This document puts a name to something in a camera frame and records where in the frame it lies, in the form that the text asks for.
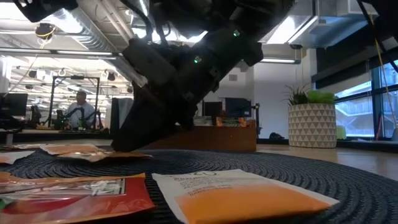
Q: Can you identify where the green blue tea packet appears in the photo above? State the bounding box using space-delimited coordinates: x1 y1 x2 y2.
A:
194 116 215 126

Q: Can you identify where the plain orange tea bag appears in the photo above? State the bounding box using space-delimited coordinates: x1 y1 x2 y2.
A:
57 151 153 163

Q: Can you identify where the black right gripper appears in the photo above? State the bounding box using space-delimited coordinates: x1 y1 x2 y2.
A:
111 29 265 153

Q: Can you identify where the wooden tea organizer box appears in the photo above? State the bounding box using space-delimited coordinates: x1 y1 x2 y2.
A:
146 119 258 152

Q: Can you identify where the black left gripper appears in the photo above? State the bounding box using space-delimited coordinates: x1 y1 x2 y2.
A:
14 0 78 23

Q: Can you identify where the yellow black cable reel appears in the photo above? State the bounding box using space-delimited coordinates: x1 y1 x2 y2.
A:
34 22 57 41

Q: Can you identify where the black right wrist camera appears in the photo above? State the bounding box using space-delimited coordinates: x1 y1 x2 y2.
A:
121 37 178 94

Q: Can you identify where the dark background table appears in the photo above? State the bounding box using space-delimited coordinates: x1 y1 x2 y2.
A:
0 128 119 146

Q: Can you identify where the small green object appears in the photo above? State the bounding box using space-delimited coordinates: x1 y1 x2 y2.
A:
336 125 348 141

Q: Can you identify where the red Ahmad tea bag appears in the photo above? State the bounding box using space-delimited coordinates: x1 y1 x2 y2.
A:
0 143 43 151
0 172 155 224
215 116 248 128

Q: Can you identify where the grey office partition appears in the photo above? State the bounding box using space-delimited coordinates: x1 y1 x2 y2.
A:
110 97 135 135

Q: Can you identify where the round dark woven placemat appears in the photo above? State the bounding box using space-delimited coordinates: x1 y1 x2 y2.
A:
0 148 398 224

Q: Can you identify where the yellow hanging cable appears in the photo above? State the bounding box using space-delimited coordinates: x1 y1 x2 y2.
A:
371 18 398 127

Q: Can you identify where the person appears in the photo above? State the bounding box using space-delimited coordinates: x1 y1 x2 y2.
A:
67 90 97 129

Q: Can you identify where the potted plant in patterned pot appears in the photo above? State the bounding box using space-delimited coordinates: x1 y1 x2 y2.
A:
281 83 339 149

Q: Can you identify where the silver rectangular air duct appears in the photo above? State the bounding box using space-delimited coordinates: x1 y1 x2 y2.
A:
259 0 382 50

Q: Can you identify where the long ceiling strip light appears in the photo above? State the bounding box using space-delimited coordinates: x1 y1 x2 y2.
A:
0 47 302 65

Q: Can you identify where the black background station frame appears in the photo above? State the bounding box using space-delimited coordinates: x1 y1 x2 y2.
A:
49 75 101 131

